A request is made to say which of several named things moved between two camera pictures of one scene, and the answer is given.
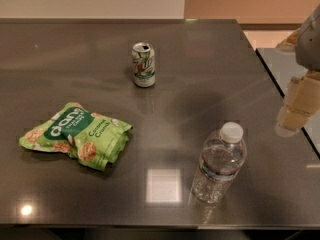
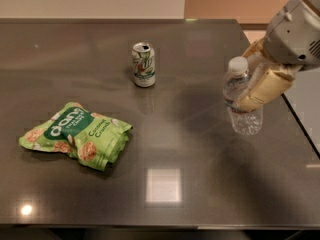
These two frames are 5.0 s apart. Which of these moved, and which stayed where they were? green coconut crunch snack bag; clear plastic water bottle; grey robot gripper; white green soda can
Moved: grey robot gripper; clear plastic water bottle
Stayed: white green soda can; green coconut crunch snack bag
